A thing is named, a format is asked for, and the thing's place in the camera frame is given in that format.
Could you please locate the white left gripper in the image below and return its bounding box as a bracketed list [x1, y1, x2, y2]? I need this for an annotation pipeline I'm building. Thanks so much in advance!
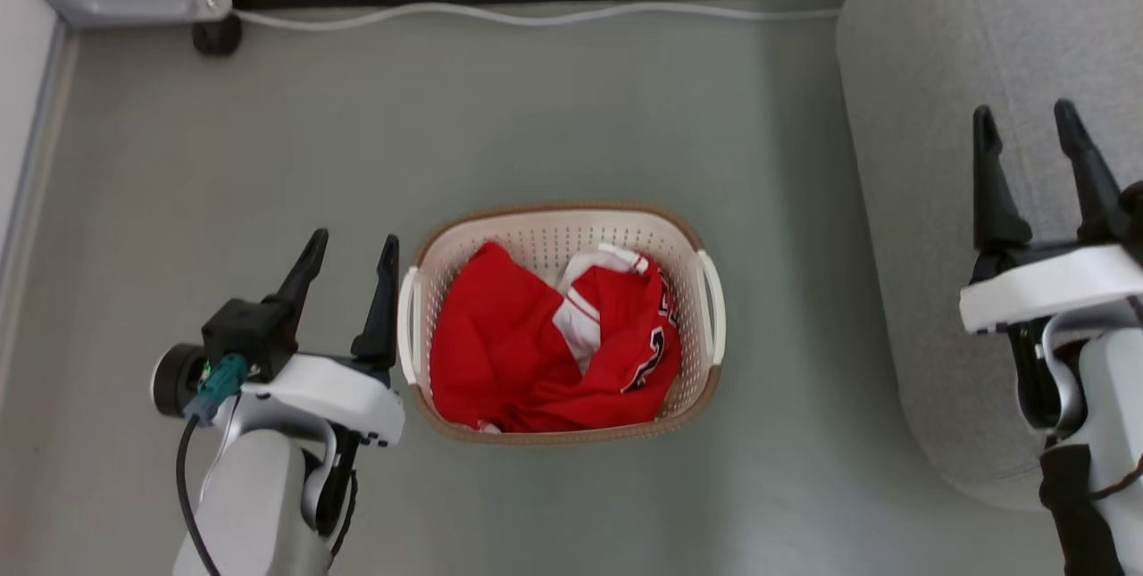
[236, 229, 406, 449]

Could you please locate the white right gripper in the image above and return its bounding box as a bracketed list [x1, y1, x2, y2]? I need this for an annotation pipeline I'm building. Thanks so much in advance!
[959, 98, 1143, 337]

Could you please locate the red basketball jersey with number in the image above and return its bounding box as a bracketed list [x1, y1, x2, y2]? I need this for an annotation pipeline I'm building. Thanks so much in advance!
[500, 243, 685, 433]

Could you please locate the beige perforated laundry basket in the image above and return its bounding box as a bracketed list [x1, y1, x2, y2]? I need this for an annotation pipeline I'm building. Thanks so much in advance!
[397, 200, 727, 447]

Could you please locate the black caster wheel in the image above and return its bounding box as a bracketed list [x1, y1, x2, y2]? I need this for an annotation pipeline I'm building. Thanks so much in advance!
[191, 14, 243, 57]

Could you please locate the teal cable connector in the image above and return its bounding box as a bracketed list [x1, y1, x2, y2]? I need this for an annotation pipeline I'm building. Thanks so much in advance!
[184, 353, 250, 426]

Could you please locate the thin black cable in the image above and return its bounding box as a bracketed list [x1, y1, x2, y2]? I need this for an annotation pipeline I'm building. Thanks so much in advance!
[175, 415, 221, 576]

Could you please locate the white floor cable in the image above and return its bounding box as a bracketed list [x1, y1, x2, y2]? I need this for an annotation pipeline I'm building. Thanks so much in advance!
[233, 2, 841, 31]

